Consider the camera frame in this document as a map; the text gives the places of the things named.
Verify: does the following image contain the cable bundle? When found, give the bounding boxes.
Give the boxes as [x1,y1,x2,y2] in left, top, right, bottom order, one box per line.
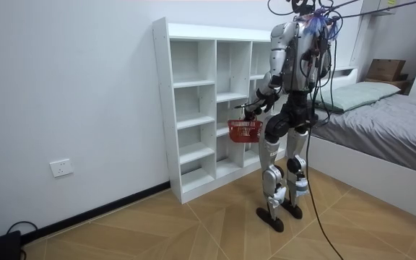
[267,0,416,40]

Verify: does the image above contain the pale green pillow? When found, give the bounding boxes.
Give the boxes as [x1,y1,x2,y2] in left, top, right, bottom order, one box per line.
[314,81,402,113]

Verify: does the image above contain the robot legs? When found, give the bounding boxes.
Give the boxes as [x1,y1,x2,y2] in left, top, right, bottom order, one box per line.
[255,100,319,233]

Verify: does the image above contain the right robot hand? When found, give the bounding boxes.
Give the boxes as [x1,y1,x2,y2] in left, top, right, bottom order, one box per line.
[262,92,280,113]

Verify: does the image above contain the white wall shelf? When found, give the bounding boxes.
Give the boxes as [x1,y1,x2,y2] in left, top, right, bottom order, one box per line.
[350,0,399,69]

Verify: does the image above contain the white wall socket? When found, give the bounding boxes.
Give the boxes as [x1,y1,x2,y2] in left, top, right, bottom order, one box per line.
[49,158,74,178]

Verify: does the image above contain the white cubby shelf unit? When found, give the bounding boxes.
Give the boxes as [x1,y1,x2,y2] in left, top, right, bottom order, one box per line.
[152,17,289,205]

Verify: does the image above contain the robot body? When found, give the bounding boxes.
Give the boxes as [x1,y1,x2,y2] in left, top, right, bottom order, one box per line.
[269,0,339,109]

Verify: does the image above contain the thin black cable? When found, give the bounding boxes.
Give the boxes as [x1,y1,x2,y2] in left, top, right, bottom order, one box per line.
[5,220,39,260]

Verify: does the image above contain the grey bed with white frame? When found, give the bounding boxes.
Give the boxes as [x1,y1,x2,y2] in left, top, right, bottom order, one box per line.
[303,66,416,227]

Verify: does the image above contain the red plastic mesh basket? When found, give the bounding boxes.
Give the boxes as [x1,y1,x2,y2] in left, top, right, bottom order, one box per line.
[227,118,264,144]

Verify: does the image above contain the brown cardboard box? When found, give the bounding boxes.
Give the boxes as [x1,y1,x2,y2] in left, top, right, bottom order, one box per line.
[365,58,407,82]

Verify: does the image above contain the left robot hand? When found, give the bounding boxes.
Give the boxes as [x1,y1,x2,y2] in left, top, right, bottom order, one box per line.
[243,99,265,122]

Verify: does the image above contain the black floor cable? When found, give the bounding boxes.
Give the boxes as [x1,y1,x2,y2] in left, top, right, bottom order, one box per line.
[303,39,345,260]

